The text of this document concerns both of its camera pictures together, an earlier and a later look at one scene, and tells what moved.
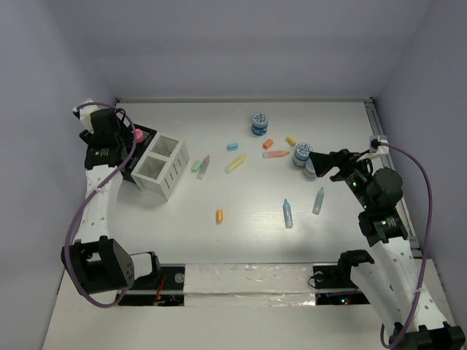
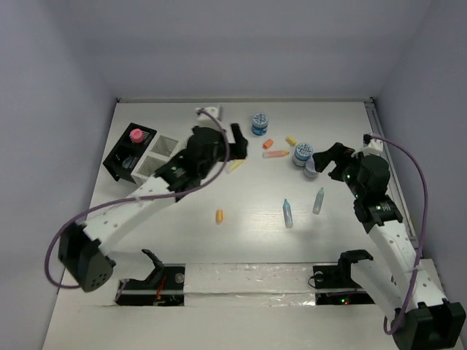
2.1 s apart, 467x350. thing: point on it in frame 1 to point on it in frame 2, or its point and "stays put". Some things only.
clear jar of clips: x=309 y=171 to x=130 y=162
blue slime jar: x=259 y=127 stays put
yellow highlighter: x=235 y=164 stays put
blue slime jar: x=301 y=154 stays put
